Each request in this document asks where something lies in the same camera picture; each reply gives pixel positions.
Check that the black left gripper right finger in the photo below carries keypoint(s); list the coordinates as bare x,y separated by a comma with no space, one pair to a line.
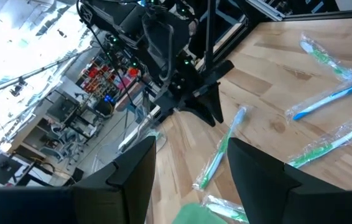
272,199

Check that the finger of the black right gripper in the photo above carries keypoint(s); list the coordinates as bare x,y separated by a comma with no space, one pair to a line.
213,96
199,112

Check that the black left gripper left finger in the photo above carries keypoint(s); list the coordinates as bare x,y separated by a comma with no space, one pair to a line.
101,202

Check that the green toothbrush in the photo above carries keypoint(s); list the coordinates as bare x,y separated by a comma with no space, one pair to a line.
328,146
225,211
325,57
219,152

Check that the blue toothbrush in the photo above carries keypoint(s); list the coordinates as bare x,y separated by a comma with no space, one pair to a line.
328,99

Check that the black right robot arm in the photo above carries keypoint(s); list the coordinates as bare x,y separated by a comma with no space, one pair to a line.
110,12

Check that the grey office chair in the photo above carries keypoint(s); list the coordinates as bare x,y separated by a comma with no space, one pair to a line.
64,140

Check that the green cloth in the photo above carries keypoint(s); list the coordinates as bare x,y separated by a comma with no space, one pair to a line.
197,216

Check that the red parts organizer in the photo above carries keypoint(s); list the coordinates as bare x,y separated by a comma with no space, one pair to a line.
101,77

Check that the black computer case blue lights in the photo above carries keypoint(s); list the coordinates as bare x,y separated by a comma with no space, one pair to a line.
109,99

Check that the silver aluminium bracket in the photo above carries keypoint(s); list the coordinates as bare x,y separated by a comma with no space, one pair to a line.
266,7

